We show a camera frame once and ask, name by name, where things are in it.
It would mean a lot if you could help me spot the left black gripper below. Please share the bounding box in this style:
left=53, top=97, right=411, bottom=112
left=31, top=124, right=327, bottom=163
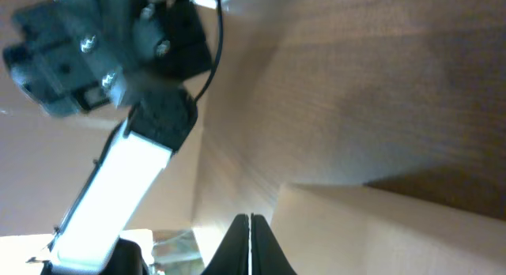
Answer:
left=2, top=0, right=213, bottom=117

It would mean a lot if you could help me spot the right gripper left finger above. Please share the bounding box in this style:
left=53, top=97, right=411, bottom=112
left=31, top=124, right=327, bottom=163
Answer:
left=202, top=214, right=250, bottom=275

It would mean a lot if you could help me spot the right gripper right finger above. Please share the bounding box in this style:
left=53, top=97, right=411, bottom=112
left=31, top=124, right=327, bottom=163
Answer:
left=251, top=214, right=296, bottom=275

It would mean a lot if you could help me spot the brown cardboard box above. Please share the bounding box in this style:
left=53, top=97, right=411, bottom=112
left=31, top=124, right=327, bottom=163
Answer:
left=0, top=0, right=506, bottom=275

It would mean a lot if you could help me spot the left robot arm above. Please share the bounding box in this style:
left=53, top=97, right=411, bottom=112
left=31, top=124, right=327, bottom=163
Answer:
left=2, top=0, right=214, bottom=274

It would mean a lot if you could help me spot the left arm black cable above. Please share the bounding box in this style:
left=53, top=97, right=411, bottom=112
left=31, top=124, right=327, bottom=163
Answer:
left=192, top=0, right=225, bottom=104

